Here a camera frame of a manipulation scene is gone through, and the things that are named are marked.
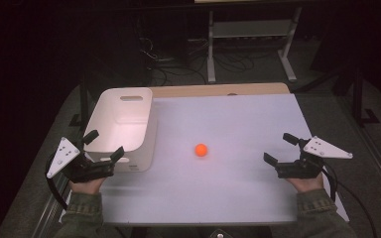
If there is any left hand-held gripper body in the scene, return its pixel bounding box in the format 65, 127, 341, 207
45, 136, 116, 183

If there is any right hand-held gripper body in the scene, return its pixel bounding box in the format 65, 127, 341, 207
274, 135, 354, 180

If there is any person's left hand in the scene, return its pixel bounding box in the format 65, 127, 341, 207
68, 177, 108, 195

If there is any person's right hand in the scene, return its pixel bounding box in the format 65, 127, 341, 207
286, 173, 325, 193

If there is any white plastic bin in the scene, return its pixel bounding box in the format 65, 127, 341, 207
82, 86, 158, 173

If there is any black metal stand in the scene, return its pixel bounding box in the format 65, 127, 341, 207
294, 62, 381, 128
68, 75, 90, 128

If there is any orange ball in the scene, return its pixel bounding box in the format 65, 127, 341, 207
193, 143, 208, 158

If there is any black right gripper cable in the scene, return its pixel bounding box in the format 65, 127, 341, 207
320, 162, 378, 238

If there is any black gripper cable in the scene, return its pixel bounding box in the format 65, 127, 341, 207
320, 162, 378, 238
44, 153, 68, 211

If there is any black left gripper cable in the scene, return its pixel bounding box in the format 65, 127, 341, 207
44, 153, 68, 211

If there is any black mount with silver knob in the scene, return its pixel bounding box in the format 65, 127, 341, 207
207, 228, 234, 238

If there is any bundle of black floor cables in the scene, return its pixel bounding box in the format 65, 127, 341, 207
138, 36, 256, 87

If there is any white metal desk frame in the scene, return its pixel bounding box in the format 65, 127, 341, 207
206, 6, 304, 84

